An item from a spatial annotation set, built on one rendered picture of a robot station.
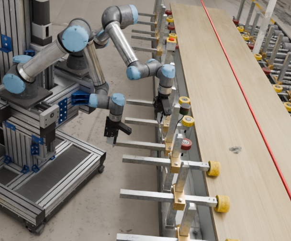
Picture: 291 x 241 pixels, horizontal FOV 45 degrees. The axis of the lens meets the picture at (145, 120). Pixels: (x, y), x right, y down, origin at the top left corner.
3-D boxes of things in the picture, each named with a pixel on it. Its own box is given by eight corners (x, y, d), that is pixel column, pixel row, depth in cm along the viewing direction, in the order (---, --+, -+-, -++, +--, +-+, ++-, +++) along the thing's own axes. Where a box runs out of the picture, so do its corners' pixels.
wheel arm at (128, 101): (125, 104, 253) (126, 100, 251) (126, 102, 256) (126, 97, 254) (184, 112, 257) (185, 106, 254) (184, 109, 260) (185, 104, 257)
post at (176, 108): (161, 168, 226) (174, 105, 199) (160, 164, 229) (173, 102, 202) (166, 168, 227) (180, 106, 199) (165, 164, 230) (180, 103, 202)
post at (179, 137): (161, 200, 207) (176, 136, 180) (161, 195, 210) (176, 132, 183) (167, 201, 208) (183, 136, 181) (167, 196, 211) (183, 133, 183)
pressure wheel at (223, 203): (219, 197, 165) (215, 192, 173) (217, 213, 165) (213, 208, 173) (232, 198, 165) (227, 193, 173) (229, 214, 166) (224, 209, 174)
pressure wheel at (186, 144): (175, 159, 214) (179, 144, 207) (174, 150, 221) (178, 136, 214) (188, 160, 215) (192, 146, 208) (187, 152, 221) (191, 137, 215)
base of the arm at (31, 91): (6, 93, 204) (4, 78, 198) (25, 83, 215) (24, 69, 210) (26, 102, 199) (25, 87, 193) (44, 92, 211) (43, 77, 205)
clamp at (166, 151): (164, 156, 211) (165, 149, 208) (163, 142, 222) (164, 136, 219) (173, 157, 212) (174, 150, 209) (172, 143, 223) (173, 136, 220)
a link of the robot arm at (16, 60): (38, 74, 207) (37, 53, 199) (31, 85, 196) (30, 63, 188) (17, 71, 206) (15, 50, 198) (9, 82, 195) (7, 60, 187)
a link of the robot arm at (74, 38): (21, 86, 198) (95, 32, 180) (12, 100, 186) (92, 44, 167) (5, 70, 192) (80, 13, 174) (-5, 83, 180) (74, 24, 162)
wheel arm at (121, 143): (115, 147, 211) (116, 141, 209) (115, 143, 214) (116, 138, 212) (185, 154, 215) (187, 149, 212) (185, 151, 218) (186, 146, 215)
